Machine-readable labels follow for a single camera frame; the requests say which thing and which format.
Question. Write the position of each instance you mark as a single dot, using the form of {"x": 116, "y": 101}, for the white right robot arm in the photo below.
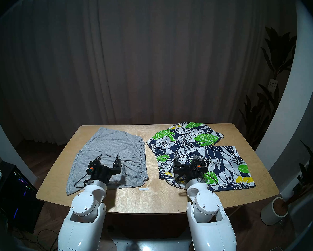
{"x": 206, "y": 206}

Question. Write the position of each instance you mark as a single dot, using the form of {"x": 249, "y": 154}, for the white cylindrical plant pot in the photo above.
{"x": 270, "y": 214}

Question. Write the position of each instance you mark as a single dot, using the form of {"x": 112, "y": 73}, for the dark plant in pot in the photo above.
{"x": 312, "y": 172}

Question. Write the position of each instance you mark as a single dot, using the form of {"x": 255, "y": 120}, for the floral print shorts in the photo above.
{"x": 224, "y": 161}

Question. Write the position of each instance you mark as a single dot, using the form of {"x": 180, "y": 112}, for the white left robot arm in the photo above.
{"x": 84, "y": 206}

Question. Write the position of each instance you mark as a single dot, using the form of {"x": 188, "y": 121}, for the tall dark leafy plant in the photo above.
{"x": 276, "y": 54}

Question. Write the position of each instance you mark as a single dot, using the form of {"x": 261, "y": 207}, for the white tape strip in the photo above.
{"x": 143, "y": 189}

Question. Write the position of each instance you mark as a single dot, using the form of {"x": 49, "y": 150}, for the white paper plant tag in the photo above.
{"x": 272, "y": 85}

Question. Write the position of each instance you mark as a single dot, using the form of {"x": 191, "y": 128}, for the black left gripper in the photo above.
{"x": 101, "y": 173}

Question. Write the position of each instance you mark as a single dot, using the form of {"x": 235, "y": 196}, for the grey shorts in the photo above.
{"x": 112, "y": 143}

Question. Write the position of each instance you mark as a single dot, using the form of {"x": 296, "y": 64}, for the black computer tower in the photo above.
{"x": 15, "y": 195}

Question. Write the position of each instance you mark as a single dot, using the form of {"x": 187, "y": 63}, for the white robot torso base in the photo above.
{"x": 151, "y": 245}

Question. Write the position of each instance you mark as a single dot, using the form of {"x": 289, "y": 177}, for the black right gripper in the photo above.
{"x": 187, "y": 172}

